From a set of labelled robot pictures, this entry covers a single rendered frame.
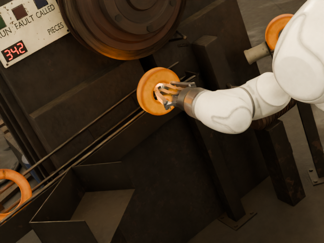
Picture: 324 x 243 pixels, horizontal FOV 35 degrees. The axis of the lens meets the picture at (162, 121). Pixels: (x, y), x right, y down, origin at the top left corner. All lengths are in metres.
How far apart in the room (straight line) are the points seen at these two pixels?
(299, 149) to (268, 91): 1.23
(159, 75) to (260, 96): 0.37
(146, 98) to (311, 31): 0.91
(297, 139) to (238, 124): 1.37
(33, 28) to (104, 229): 0.72
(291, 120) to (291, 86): 2.03
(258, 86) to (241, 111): 0.12
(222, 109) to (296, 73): 0.55
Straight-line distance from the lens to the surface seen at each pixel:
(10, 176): 1.81
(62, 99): 1.84
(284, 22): 2.03
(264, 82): 1.42
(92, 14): 1.70
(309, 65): 0.79
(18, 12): 1.78
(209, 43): 1.98
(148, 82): 1.62
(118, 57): 1.79
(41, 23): 1.81
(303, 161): 2.53
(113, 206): 1.65
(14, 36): 1.79
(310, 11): 0.85
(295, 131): 2.76
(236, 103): 1.34
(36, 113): 1.84
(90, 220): 1.65
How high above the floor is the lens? 1.49
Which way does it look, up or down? 27 degrees down
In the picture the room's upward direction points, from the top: 24 degrees counter-clockwise
